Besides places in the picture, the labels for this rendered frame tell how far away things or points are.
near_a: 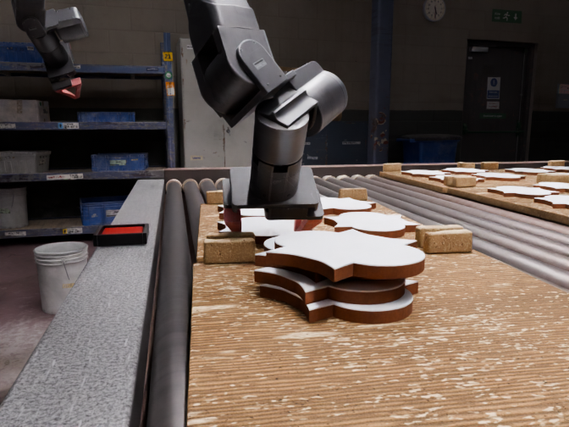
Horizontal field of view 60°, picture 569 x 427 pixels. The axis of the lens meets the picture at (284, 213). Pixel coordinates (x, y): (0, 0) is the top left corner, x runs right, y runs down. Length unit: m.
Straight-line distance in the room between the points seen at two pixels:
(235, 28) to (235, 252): 0.24
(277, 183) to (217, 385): 0.29
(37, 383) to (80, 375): 0.03
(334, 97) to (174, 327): 0.30
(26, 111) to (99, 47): 1.06
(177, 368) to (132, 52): 5.31
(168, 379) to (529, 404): 0.23
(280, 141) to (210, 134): 4.56
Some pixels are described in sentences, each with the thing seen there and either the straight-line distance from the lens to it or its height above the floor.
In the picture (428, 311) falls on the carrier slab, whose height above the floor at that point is 0.94.
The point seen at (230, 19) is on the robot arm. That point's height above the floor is 1.20.
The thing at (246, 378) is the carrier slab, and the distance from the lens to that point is 0.33.
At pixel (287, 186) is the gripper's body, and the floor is 1.02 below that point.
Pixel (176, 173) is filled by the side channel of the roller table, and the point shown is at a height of 0.94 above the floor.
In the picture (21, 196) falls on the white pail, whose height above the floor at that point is 0.43.
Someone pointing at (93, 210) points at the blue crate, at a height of 0.29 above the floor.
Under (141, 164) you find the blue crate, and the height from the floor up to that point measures 0.70.
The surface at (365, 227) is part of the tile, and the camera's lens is 0.71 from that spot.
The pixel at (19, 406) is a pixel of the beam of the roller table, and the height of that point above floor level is 0.91.
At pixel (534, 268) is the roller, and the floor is 0.92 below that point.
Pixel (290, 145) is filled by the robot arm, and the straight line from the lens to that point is 0.52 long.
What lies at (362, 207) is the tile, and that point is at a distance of 0.87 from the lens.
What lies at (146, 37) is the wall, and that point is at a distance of 5.64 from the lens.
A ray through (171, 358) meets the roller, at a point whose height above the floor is 0.92.
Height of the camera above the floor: 1.09
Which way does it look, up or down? 10 degrees down
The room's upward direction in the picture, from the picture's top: straight up
